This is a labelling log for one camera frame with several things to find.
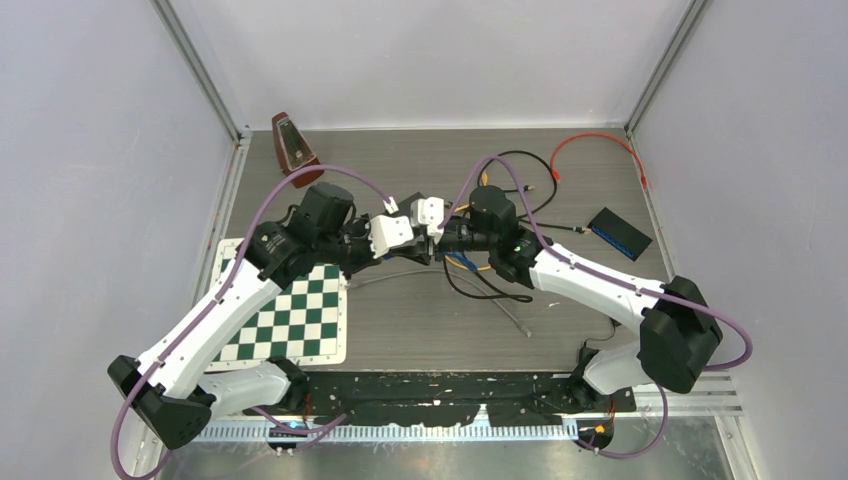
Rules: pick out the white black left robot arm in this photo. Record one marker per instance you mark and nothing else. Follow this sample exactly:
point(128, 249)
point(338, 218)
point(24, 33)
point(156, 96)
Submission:
point(168, 386)

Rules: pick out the dark grey network switch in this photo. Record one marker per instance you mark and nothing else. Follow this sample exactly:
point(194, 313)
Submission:
point(406, 206)

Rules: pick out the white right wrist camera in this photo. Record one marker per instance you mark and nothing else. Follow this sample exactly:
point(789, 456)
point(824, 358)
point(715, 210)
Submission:
point(428, 215)

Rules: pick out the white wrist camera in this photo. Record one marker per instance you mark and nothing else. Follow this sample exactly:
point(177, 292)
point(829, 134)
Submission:
point(390, 230)
point(428, 215)

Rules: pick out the black blue network switch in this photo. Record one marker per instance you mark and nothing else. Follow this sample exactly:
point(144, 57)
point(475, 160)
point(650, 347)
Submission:
point(620, 234)

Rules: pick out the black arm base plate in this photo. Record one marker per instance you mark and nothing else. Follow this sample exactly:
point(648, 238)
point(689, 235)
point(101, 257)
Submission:
point(445, 399)

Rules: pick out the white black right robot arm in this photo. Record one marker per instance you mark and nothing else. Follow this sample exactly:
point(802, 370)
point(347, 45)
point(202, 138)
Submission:
point(676, 337)

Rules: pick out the green white chessboard mat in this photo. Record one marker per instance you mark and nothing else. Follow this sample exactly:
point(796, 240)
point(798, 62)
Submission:
point(306, 322)

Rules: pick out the brown wooden metronome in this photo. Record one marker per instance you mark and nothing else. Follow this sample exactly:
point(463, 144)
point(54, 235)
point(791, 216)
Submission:
point(292, 150)

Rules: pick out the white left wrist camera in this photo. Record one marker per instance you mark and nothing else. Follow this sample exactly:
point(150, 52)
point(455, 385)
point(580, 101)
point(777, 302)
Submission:
point(390, 230)

